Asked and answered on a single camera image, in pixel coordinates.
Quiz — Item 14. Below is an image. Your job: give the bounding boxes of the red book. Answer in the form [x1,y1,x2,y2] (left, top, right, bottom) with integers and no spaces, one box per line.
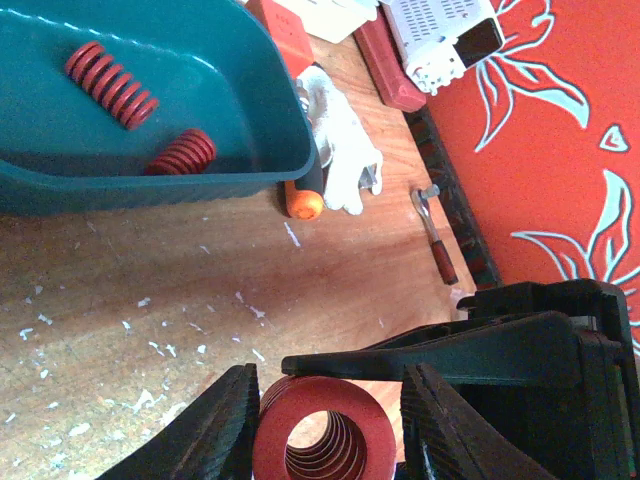
[354,7,426,113]

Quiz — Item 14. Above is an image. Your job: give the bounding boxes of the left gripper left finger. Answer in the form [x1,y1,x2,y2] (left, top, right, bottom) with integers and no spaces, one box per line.
[100,363,260,480]

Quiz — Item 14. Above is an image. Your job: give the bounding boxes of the orange red cube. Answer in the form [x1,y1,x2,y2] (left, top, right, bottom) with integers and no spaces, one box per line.
[245,0,314,79]

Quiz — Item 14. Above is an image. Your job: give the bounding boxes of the white work glove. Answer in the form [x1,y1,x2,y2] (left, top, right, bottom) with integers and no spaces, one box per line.
[296,64,384,215]

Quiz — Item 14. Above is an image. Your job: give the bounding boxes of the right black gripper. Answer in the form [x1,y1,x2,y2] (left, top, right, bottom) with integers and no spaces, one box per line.
[281,280,639,479]

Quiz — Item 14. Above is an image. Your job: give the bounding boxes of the orange handled screwdriver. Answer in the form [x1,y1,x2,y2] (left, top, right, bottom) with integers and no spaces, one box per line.
[284,170,324,220]

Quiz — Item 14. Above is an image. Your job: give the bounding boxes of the red handled ratchet wrench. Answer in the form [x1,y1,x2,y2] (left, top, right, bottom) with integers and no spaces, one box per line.
[410,184,458,285]

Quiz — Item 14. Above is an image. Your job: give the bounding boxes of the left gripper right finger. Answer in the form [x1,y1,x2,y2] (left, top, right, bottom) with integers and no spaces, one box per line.
[401,364,554,479]

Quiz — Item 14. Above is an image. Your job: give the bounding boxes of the teal plastic tray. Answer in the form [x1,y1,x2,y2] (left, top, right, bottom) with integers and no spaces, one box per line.
[1,1,317,216]

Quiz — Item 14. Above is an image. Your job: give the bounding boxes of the red coil spring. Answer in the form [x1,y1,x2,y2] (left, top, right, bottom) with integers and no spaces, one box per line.
[64,41,159,130]
[252,376,396,480]
[144,128,217,176]

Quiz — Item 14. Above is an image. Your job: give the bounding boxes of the white power supply unit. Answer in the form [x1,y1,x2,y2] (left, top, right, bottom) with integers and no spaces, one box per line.
[382,0,505,96]

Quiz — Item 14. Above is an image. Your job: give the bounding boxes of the white plastic storage box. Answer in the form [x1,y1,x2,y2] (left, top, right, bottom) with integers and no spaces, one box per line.
[277,0,380,44]

